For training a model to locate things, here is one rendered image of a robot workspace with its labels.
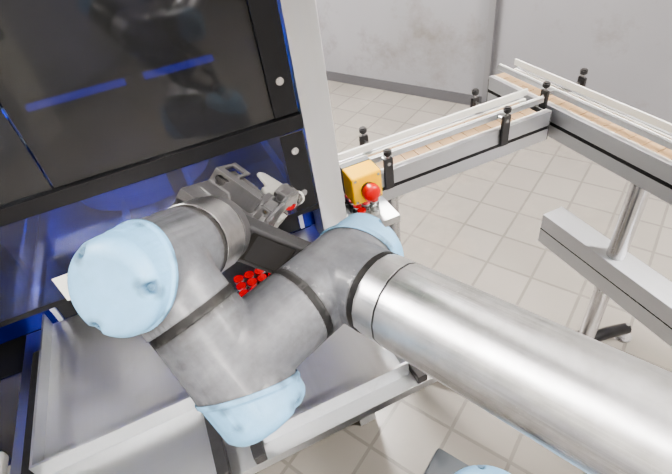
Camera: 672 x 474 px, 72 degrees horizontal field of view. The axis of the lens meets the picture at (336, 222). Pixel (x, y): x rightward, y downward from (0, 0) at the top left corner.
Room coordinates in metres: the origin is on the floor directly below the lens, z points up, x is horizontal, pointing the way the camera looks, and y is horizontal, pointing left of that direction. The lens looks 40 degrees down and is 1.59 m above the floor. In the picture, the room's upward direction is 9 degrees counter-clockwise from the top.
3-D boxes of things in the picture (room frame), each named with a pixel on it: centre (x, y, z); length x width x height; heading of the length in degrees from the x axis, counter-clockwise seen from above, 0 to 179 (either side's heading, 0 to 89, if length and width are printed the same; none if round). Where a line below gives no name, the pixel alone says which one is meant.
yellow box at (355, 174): (0.85, -0.07, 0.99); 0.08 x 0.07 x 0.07; 18
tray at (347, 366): (0.55, 0.09, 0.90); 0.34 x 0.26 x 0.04; 17
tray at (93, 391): (0.56, 0.45, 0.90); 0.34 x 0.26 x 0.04; 18
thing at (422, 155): (1.07, -0.30, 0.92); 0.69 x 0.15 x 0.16; 108
